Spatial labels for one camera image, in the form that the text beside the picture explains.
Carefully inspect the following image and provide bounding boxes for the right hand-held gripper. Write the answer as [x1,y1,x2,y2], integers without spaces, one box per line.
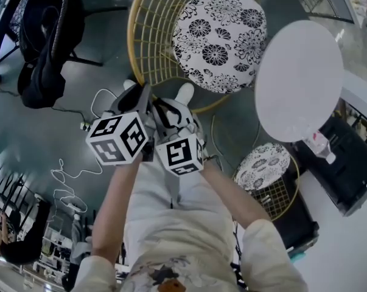
[152,82,206,178]

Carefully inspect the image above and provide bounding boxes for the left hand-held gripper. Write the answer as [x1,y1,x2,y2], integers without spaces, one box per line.
[85,79,156,166]

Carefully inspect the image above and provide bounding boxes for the gold wire chair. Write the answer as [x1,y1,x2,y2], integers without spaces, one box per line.
[127,0,268,114]
[232,143,301,222]

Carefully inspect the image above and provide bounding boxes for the person's right forearm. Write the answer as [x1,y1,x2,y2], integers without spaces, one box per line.
[201,159,275,235]

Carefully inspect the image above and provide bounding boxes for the person's left forearm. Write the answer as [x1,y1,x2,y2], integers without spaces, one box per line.
[91,159,142,259]

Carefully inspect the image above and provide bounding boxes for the black woven chair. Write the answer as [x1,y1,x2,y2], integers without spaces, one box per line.
[0,0,129,109]

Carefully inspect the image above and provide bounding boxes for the floral round seat cushion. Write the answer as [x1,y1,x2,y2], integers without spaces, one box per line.
[234,144,291,191]
[172,0,268,94]

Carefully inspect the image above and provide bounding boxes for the black jacket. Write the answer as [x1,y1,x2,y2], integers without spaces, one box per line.
[17,0,86,109]

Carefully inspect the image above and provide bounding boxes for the person's white clothing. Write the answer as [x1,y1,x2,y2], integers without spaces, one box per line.
[61,159,309,292]

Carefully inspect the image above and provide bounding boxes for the white round table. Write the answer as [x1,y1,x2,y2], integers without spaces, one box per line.
[254,19,345,143]

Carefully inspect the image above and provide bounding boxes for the clear plastic water bottle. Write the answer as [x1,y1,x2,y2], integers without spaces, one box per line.
[301,128,337,165]

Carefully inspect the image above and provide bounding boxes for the black box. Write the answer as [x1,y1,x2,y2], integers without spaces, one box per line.
[273,190,320,251]

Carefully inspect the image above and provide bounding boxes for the black cabinet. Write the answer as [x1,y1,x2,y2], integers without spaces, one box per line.
[292,114,367,217]

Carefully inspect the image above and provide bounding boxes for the black cable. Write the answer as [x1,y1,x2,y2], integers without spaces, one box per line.
[0,88,89,127]

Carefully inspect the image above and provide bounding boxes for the white cable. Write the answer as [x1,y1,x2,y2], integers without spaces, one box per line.
[51,88,121,214]

